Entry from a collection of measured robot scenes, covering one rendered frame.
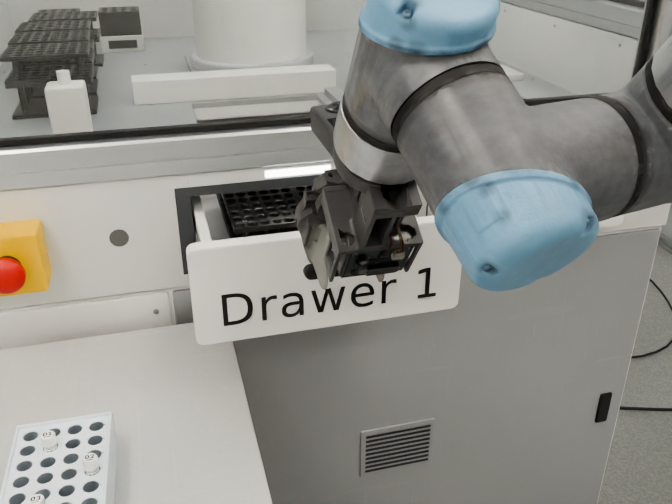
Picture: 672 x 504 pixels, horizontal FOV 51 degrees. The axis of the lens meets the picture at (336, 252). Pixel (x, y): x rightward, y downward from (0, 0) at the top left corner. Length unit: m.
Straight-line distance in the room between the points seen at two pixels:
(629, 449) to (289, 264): 1.39
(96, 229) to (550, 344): 0.68
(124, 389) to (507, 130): 0.54
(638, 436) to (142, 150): 1.53
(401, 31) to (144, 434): 0.48
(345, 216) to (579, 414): 0.78
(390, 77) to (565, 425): 0.93
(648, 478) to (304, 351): 1.13
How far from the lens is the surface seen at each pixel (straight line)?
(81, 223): 0.85
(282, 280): 0.71
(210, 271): 0.69
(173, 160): 0.82
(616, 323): 1.18
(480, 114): 0.38
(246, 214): 0.82
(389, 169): 0.48
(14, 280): 0.80
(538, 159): 0.37
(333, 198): 0.56
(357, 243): 0.55
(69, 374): 0.84
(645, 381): 2.21
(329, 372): 1.00
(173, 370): 0.81
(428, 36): 0.39
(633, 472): 1.90
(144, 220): 0.84
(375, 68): 0.42
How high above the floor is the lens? 1.23
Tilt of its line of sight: 27 degrees down
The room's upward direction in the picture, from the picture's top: straight up
